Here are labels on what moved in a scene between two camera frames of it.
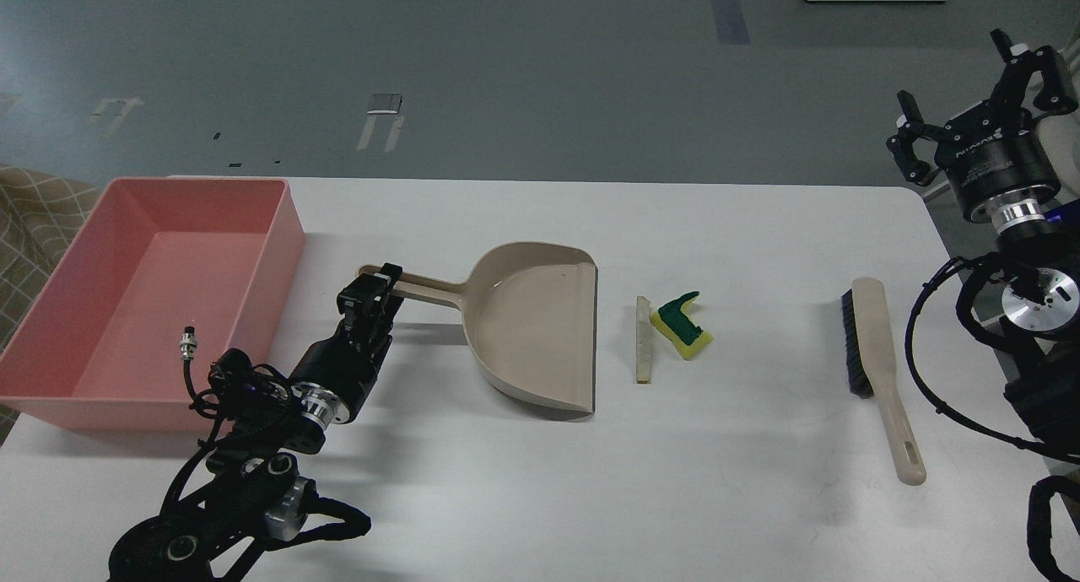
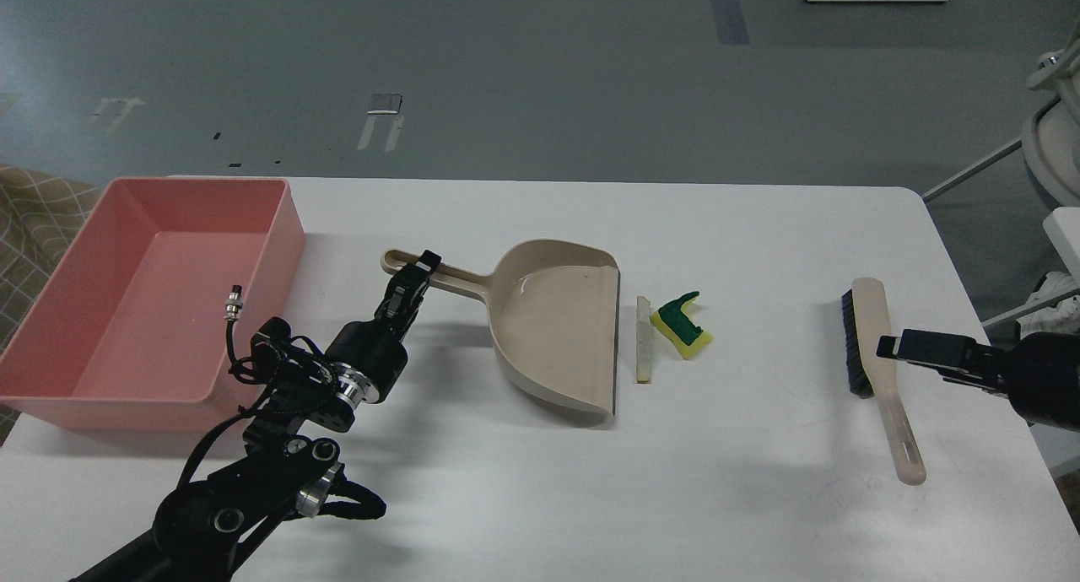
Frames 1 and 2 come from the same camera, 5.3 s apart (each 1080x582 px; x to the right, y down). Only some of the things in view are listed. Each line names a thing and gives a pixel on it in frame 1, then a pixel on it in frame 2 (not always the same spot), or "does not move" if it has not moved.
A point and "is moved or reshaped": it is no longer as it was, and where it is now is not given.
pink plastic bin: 101,351 does not move
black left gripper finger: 391,302 to 429,260
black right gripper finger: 1057,93 to 990,383
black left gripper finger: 363,302 to 403,294
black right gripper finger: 913,128 to 926,345
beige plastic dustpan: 530,310 is moved or reshaped
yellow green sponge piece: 672,320 does not move
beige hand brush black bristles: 872,371 does not move
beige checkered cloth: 39,214 does not move
